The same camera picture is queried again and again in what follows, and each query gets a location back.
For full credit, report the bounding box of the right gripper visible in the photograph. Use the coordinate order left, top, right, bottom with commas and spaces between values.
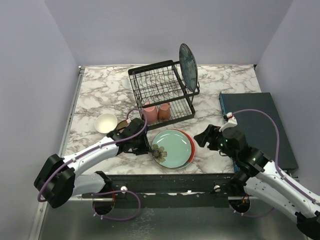
194, 123, 238, 161

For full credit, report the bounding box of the light blue floral plate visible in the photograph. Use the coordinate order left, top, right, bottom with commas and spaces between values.
151, 129, 192, 169

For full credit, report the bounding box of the plain pink mug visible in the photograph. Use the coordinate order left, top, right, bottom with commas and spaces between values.
142, 106, 158, 125

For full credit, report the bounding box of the pink printed coffee mug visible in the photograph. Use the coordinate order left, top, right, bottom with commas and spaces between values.
158, 102, 171, 121

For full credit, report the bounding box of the black wire dish rack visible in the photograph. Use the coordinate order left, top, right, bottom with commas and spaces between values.
128, 60, 200, 131

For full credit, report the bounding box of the blue ceramic plate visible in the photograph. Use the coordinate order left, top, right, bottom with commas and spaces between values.
179, 43, 198, 92

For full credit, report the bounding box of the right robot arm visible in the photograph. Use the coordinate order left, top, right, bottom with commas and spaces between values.
194, 124, 320, 240

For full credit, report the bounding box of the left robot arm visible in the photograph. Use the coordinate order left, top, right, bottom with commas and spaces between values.
33, 118, 150, 208

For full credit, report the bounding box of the red plate under stack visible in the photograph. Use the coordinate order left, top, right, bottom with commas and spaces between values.
178, 130, 196, 169

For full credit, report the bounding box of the dark bowl cream inside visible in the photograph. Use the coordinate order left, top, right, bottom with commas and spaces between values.
115, 120, 129, 133

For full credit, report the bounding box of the white small bowl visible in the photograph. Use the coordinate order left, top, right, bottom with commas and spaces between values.
94, 113, 118, 134

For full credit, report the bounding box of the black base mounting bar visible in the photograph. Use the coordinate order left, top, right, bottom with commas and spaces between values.
82, 172, 251, 209

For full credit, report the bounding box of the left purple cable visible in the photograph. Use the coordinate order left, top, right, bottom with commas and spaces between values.
37, 108, 149, 202

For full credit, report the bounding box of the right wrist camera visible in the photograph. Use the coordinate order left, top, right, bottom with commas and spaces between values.
219, 112, 238, 133

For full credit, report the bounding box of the blue network switch box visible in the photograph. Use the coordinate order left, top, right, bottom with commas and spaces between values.
219, 92, 299, 174

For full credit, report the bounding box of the left aluminium rail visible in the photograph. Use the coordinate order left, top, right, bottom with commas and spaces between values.
58, 66, 86, 157

